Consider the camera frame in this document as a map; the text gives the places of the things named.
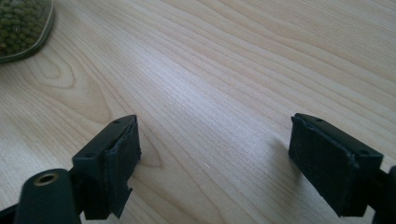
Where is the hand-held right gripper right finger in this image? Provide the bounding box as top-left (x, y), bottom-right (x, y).
top-left (288, 112), bottom-right (385, 218)

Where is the clear bowl of mung beans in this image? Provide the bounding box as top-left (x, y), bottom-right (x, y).
top-left (0, 0), bottom-right (56, 64)

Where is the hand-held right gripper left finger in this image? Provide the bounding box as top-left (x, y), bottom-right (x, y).
top-left (71, 114), bottom-right (142, 221)

